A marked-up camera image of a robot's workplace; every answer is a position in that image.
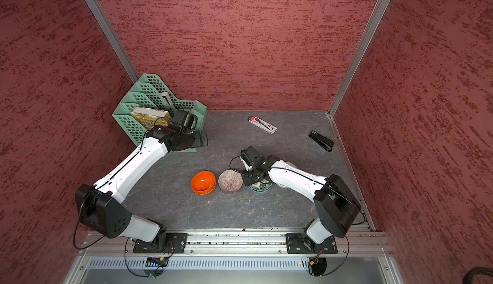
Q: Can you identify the green leaf bowl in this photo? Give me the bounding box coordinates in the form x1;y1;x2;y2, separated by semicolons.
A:
249;186;271;194
250;181;272;189

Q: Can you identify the orange bowl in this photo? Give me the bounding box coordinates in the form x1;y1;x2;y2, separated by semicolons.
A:
193;185;216;195
191;171;216;190

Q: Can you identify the cream bowl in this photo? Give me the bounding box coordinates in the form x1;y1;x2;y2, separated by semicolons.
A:
285;162;297;168
276;183;289;189

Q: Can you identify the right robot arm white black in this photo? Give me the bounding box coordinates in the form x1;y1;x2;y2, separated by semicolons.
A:
240;146;362;245

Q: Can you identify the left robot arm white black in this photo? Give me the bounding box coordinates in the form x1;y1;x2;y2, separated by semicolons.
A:
75;110;207;252

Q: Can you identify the purple striped bowl centre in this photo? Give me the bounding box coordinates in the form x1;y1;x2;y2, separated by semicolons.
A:
218;170;243;194

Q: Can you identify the yellow book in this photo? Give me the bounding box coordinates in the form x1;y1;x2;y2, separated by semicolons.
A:
130;107;172;130

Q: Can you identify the white paper in organizer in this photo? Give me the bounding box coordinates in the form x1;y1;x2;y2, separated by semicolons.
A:
160;92;174;107

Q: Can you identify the green plastic file organizer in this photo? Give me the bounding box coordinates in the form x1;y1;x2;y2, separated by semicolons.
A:
112;74;207;146

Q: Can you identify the black stapler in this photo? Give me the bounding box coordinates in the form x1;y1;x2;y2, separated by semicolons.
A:
309;131;335;152

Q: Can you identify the aluminium mounting rail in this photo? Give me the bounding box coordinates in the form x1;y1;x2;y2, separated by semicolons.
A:
75;226;394;258

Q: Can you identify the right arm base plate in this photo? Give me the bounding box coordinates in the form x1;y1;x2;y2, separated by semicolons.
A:
285;233;338;254

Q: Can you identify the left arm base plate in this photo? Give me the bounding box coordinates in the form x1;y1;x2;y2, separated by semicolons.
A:
133;233;188;254

